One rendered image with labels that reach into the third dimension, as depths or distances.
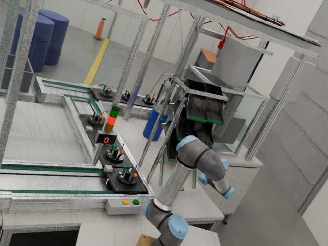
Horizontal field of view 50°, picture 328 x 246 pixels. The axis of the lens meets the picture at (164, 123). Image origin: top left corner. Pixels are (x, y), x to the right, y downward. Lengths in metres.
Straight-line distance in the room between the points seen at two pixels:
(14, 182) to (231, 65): 2.04
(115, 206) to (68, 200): 0.27
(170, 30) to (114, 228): 8.27
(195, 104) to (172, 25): 7.75
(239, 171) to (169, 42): 6.80
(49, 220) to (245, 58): 2.08
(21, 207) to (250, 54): 2.20
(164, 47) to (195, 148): 8.48
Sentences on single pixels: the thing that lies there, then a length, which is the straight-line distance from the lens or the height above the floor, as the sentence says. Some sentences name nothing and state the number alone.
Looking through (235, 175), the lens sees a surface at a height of 0.70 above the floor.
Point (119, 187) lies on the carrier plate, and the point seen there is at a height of 0.97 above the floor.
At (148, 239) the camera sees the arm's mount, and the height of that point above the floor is 0.95.
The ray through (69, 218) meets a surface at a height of 0.86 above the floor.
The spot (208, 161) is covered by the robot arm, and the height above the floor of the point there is 1.56.
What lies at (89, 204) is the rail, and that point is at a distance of 2.14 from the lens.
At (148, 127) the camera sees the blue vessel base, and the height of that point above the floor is 0.96.
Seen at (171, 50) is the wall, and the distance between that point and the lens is 10.10.
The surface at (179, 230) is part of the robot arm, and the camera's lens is 1.83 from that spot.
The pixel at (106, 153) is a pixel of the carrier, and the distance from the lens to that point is 2.50.
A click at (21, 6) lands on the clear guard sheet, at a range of 1.49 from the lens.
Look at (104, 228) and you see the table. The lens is 2.11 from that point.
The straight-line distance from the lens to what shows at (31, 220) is 2.04.
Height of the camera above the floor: 2.25
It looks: 22 degrees down
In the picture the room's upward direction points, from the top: 23 degrees clockwise
